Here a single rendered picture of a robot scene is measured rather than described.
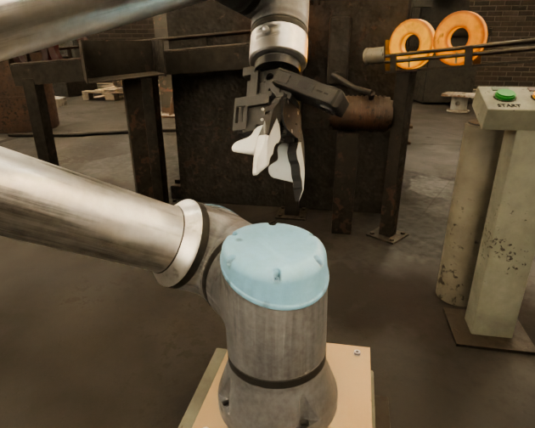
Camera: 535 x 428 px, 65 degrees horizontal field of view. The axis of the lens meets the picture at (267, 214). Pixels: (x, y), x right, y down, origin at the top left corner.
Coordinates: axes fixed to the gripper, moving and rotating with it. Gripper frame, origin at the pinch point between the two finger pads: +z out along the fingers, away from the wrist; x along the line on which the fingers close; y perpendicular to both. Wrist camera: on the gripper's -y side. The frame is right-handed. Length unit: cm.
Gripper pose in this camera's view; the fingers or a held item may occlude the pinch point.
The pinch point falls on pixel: (283, 190)
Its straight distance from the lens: 60.0
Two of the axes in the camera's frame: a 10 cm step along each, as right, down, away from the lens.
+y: -9.0, 0.3, 4.3
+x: -4.2, -2.0, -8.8
